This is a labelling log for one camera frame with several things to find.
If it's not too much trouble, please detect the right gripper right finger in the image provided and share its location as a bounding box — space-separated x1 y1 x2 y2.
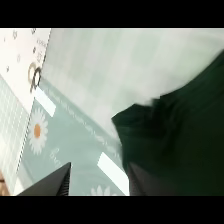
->
127 162 168 197

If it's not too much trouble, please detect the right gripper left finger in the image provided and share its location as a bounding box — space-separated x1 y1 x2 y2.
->
18 161 73 197

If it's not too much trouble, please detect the dark green T-shirt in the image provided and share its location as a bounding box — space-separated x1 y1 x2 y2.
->
111 49 224 197

